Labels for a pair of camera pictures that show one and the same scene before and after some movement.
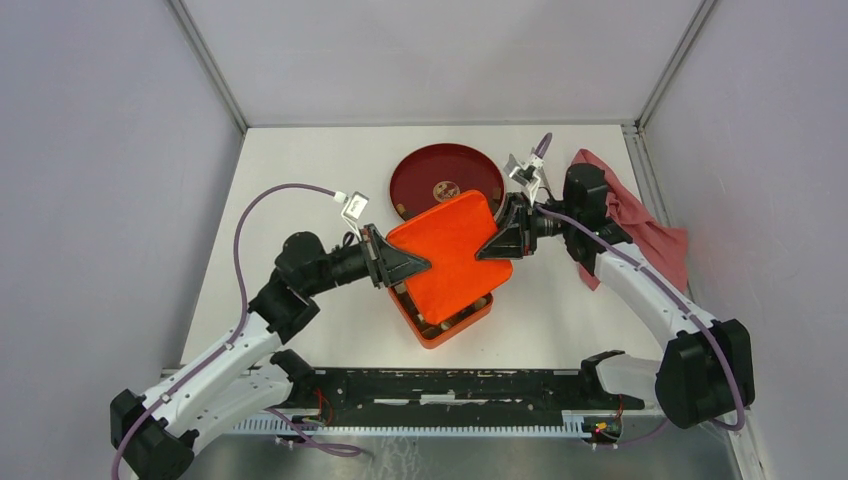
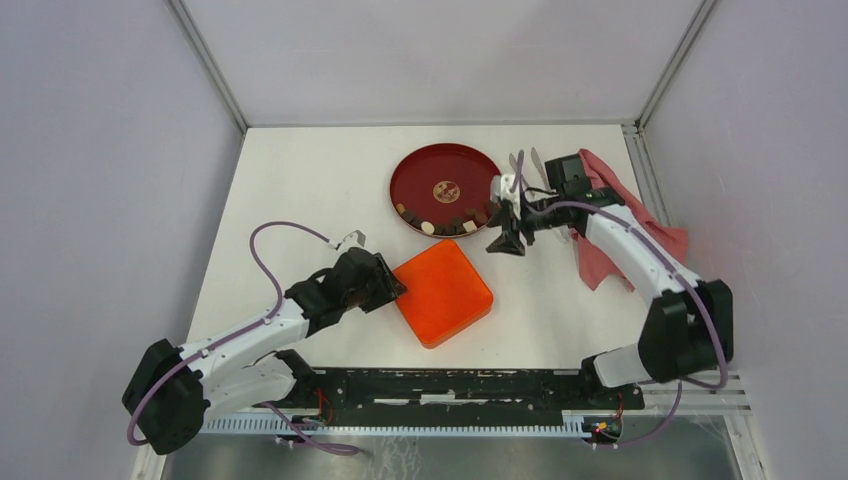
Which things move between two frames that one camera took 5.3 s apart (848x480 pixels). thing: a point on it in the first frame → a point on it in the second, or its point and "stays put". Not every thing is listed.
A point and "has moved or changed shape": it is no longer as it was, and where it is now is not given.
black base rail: [337, 394] stays put
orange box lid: [449, 237] has moved or changed shape
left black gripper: [387, 264] → [387, 286]
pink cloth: [664, 249] stays put
